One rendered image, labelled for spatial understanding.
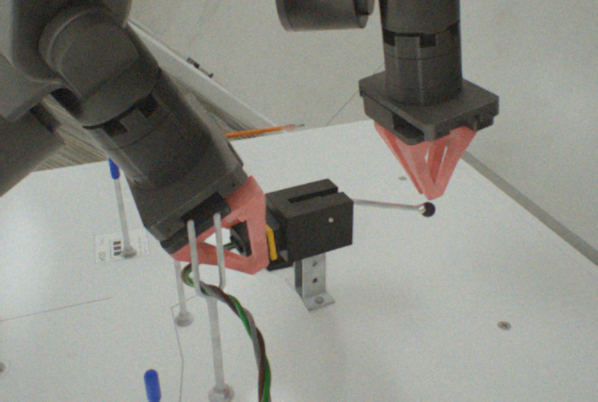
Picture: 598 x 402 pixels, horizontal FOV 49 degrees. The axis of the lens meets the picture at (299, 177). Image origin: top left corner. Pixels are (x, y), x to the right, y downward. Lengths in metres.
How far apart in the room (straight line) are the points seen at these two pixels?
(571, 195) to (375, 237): 1.23
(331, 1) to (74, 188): 0.39
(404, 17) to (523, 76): 1.67
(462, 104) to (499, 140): 1.54
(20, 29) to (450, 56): 0.30
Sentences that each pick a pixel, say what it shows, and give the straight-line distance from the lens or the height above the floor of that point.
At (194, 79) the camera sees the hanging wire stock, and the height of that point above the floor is 0.86.
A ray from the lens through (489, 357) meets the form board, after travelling 0.51.
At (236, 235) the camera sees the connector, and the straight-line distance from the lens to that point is 0.49.
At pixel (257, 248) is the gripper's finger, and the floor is 1.16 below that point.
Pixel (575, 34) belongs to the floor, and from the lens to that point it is 2.13.
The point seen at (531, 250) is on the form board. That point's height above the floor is 0.90.
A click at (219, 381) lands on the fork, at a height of 1.13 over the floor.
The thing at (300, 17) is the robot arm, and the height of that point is 1.19.
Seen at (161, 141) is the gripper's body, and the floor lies 1.26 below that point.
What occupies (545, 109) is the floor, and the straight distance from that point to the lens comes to 2.01.
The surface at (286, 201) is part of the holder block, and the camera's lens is 0.50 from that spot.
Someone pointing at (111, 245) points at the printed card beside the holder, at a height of 1.16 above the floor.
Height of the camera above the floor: 1.39
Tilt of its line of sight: 32 degrees down
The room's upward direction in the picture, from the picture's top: 57 degrees counter-clockwise
